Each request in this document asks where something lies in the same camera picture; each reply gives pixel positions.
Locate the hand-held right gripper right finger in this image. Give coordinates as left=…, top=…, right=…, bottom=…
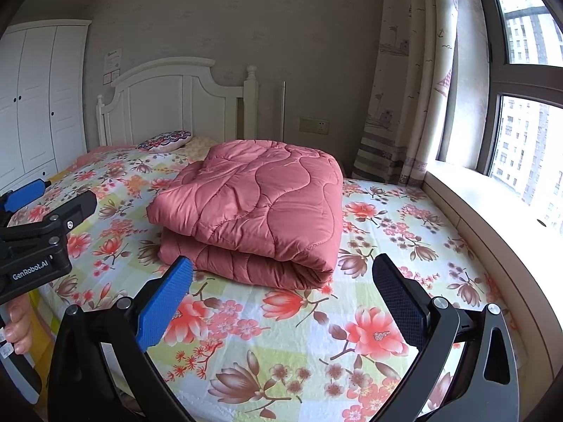
left=372, top=252, right=522, bottom=422

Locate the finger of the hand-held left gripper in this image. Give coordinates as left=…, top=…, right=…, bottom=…
left=0, top=179, right=48, bottom=214
left=0, top=190, right=98, bottom=256

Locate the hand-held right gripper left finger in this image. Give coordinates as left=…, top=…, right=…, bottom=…
left=46, top=256, right=196, bottom=422

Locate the pink quilted jacket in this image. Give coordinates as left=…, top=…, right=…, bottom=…
left=146, top=139, right=344, bottom=291

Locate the person's left hand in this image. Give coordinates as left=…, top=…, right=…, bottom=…
left=0, top=292, right=35, bottom=354

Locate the white wardrobe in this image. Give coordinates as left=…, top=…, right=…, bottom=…
left=0, top=20, right=92, bottom=192

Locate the floral bedsheet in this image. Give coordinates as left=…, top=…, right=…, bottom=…
left=9, top=143, right=529, bottom=422

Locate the purple patterned pillow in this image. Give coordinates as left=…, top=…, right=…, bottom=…
left=136, top=130, right=194, bottom=152

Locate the beige window sill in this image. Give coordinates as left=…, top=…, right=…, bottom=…
left=420, top=160, right=563, bottom=388

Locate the white wooden headboard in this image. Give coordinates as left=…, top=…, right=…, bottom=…
left=96, top=56, right=259, bottom=150

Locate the beige pillow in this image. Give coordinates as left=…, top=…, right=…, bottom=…
left=182, top=135, right=221, bottom=161

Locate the printed beige curtain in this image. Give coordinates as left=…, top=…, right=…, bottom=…
left=352, top=0, right=460, bottom=187

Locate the dark framed window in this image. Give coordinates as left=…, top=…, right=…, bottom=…
left=470, top=0, right=563, bottom=234

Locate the beige wall socket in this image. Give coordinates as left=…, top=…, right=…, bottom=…
left=299, top=116, right=330, bottom=133

